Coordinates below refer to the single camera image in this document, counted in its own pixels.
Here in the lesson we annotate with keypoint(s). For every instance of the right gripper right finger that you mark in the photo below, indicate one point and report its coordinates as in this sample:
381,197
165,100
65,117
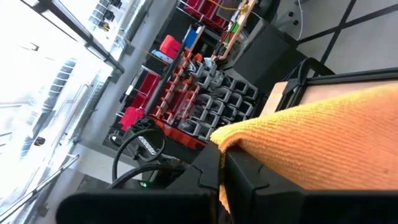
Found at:
248,174

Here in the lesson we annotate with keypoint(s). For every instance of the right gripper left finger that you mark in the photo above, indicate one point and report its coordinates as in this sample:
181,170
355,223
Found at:
202,171

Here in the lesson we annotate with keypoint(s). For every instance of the orange microfiber towel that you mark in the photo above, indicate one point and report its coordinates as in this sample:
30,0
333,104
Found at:
311,140

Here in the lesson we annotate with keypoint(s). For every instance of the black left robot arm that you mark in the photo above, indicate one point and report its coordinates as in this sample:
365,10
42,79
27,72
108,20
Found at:
146,144

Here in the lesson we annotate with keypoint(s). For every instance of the grey parts bin rack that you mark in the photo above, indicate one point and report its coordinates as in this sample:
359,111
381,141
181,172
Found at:
217,105

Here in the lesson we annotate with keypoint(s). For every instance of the red storage bin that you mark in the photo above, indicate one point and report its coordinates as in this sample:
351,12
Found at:
170,46
205,12
146,90
130,118

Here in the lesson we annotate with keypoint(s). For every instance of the black case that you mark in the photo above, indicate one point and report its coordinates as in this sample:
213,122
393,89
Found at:
264,53

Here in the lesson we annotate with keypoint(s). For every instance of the blue storage bin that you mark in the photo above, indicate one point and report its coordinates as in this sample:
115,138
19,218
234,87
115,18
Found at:
190,38

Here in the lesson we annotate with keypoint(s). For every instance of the wooden board with parts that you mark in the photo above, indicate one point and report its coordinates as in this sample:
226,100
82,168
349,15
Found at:
234,31

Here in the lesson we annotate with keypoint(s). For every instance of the black metal table frame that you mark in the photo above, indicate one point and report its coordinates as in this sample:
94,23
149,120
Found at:
342,76

